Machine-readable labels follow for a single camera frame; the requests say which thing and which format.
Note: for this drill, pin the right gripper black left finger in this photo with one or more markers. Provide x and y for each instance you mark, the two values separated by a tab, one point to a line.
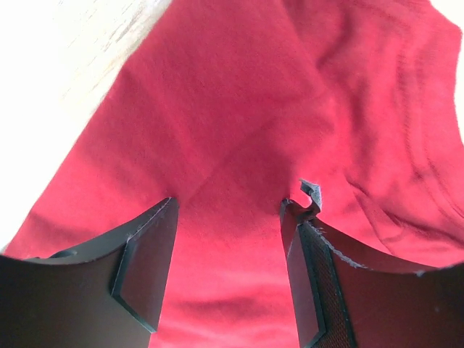
105	292

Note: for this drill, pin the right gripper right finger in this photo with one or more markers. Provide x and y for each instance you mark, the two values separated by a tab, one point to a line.
348	294

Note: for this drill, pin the dark red t-shirt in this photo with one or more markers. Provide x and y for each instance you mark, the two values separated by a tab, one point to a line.
227	106

